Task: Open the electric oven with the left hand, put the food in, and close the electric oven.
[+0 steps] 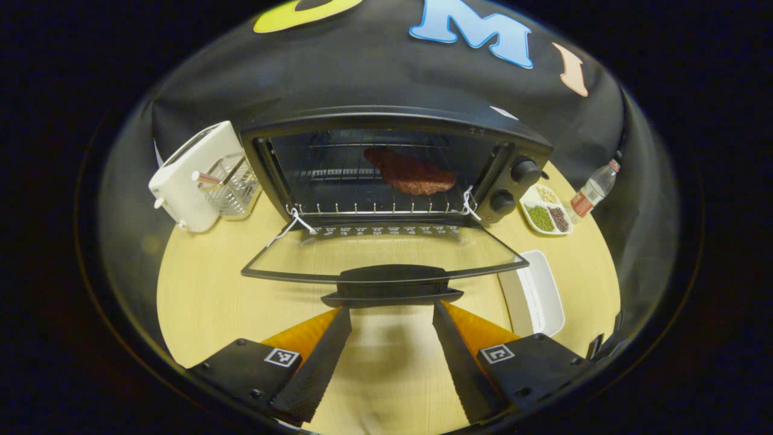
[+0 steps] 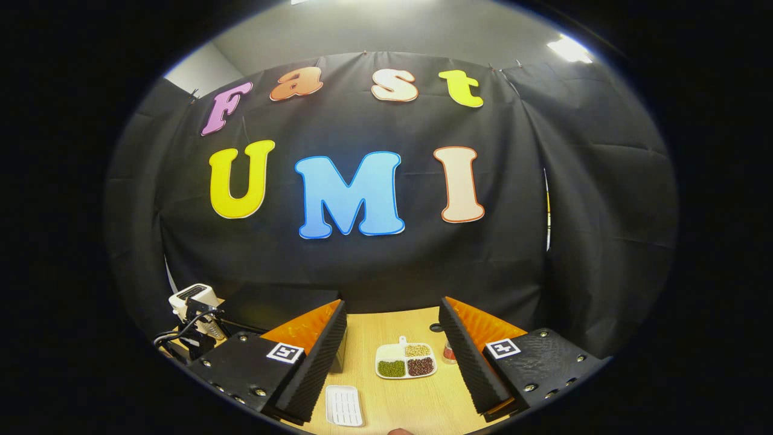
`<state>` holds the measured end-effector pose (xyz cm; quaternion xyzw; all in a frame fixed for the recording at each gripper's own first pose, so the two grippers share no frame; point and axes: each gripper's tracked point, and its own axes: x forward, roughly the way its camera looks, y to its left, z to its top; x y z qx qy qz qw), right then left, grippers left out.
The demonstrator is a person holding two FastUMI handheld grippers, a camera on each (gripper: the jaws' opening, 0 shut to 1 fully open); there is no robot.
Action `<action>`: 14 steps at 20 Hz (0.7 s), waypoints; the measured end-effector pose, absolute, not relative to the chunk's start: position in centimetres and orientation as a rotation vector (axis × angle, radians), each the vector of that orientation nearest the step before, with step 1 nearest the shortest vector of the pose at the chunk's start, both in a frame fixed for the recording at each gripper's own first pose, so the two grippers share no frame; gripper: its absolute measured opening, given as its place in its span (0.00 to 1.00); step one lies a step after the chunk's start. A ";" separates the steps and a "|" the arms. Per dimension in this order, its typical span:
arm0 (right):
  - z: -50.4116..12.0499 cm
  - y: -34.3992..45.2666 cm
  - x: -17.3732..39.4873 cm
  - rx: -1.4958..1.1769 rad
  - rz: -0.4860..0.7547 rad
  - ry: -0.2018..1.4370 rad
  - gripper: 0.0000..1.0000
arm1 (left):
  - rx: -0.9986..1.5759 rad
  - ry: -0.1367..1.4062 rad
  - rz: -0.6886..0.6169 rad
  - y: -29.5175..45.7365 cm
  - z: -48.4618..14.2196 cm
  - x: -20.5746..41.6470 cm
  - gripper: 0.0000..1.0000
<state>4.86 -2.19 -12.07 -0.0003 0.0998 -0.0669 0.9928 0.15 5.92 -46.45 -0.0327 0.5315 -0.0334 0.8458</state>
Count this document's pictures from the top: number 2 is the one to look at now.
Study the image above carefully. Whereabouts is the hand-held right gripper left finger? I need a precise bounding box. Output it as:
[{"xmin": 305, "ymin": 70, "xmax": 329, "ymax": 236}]
[{"xmin": 186, "ymin": 298, "xmax": 348, "ymax": 424}]

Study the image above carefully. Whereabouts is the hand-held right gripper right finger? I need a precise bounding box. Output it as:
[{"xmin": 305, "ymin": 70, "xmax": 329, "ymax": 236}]
[{"xmin": 438, "ymin": 296, "xmax": 608, "ymax": 424}]

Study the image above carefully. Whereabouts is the black electric oven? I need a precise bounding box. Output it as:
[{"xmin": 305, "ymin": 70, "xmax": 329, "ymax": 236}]
[{"xmin": 220, "ymin": 286, "xmax": 348, "ymax": 373}]

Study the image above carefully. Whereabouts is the white toaster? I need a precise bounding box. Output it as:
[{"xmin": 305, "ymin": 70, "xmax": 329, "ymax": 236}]
[{"xmin": 168, "ymin": 283, "xmax": 222, "ymax": 339}]

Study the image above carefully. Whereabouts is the small white ribbed tray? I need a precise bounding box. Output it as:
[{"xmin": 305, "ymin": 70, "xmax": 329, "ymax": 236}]
[{"xmin": 324, "ymin": 385, "xmax": 365, "ymax": 428}]

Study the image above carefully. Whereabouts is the white divided plate of beans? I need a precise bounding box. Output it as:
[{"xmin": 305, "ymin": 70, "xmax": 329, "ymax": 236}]
[{"xmin": 374, "ymin": 336, "xmax": 438, "ymax": 381}]

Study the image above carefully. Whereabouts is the black backdrop cloth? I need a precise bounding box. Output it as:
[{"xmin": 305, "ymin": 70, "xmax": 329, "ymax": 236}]
[{"xmin": 103, "ymin": 51, "xmax": 680, "ymax": 360}]

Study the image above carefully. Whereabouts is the long ceiling light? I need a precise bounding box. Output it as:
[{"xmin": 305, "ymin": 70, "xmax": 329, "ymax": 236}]
[{"xmin": 546, "ymin": 34, "xmax": 594, "ymax": 65}]

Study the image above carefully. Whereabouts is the black cable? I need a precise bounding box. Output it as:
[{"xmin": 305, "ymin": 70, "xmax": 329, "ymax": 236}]
[{"xmin": 153, "ymin": 311, "xmax": 203, "ymax": 352}]

